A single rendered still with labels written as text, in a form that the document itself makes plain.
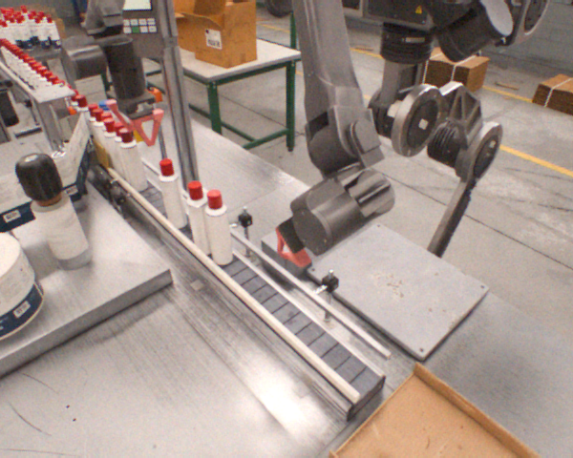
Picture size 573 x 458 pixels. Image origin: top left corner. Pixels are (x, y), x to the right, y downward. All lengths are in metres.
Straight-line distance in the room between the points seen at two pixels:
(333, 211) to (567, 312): 2.13
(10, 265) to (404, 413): 0.85
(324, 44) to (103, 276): 0.80
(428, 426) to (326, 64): 0.67
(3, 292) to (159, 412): 0.40
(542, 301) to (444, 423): 1.66
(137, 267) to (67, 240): 0.18
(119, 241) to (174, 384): 0.45
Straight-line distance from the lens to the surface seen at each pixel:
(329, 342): 0.89
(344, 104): 0.50
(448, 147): 1.62
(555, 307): 2.49
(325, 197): 0.46
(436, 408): 0.90
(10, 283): 1.01
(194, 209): 0.99
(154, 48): 1.20
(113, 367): 0.98
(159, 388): 0.92
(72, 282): 1.12
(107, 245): 1.19
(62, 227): 1.08
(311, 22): 0.55
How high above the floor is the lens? 1.60
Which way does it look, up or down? 39 degrees down
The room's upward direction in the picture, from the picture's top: straight up
